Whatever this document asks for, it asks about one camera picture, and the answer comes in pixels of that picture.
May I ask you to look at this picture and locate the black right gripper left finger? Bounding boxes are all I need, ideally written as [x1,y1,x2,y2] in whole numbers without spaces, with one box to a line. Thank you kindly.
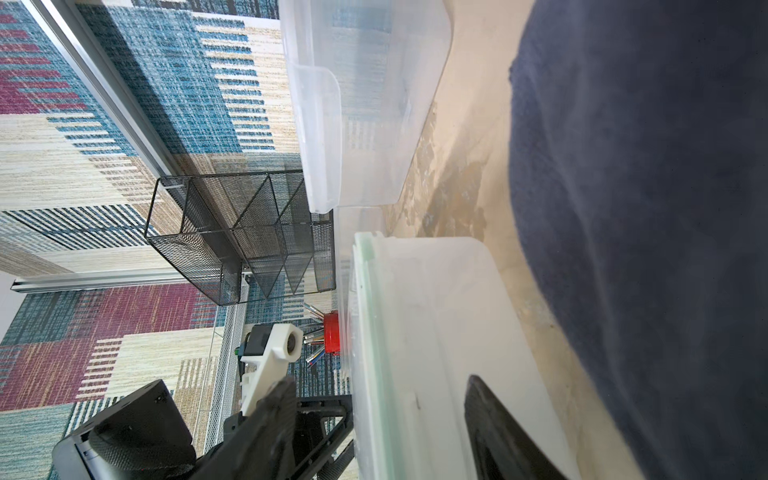
[192,376,297,479]

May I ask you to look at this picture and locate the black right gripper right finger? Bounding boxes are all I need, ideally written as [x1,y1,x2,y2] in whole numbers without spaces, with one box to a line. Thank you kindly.
[464,375,566,480]

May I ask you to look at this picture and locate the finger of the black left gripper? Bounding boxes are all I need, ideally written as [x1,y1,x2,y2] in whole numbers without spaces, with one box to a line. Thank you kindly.
[288,395,355,479]

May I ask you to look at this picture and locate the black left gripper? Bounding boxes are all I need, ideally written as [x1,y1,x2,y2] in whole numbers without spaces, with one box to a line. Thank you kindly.
[52,379,237,479]

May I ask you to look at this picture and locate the green-rimmed lunch box lid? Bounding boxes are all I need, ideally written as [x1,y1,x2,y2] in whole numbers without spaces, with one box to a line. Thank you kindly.
[343,232,579,479]

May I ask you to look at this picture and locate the grey cleaning cloth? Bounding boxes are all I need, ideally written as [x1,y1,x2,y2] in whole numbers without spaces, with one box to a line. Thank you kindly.
[509,1,767,479]

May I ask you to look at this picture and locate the clear far lunch box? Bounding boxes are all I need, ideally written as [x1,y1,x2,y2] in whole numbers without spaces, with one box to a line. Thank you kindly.
[279,1,452,213]

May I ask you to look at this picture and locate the pens in red cup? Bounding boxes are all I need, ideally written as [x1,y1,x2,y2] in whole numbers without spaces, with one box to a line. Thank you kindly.
[303,302,326,368]

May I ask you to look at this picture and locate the red pencil cup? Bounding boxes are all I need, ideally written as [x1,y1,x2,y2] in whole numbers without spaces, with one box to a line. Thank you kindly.
[323,310,341,355]

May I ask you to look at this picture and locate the black mesh shelf rack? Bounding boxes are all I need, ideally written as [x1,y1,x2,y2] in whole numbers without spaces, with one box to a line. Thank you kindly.
[144,170,336,306]

